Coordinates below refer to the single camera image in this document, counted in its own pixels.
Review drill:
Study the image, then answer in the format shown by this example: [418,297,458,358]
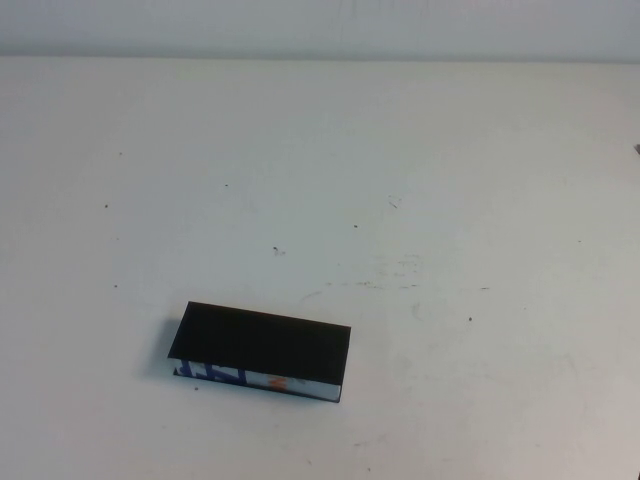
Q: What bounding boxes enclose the black printed glasses case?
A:
[167,300,352,404]

